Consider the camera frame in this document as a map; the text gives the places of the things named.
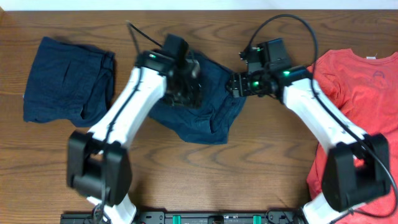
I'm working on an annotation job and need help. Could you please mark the folded navy shorts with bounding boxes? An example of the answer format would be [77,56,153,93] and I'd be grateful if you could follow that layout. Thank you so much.
[23,37,115,128]

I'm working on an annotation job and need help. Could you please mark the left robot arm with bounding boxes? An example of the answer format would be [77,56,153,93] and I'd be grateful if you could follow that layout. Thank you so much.
[61,34,202,223]

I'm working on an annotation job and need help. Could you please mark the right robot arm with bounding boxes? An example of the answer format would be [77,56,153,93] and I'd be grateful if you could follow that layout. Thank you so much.
[226,39,397,223]

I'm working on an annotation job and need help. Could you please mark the red t-shirt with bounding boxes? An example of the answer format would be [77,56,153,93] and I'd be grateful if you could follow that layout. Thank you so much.
[307,49,397,224]

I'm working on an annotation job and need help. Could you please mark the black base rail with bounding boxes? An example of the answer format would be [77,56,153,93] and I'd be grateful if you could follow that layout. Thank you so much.
[60,210,307,224]

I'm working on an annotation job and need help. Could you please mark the navy shorts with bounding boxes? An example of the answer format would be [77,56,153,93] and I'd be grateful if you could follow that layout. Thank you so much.
[23,37,115,128]
[149,51,246,144]

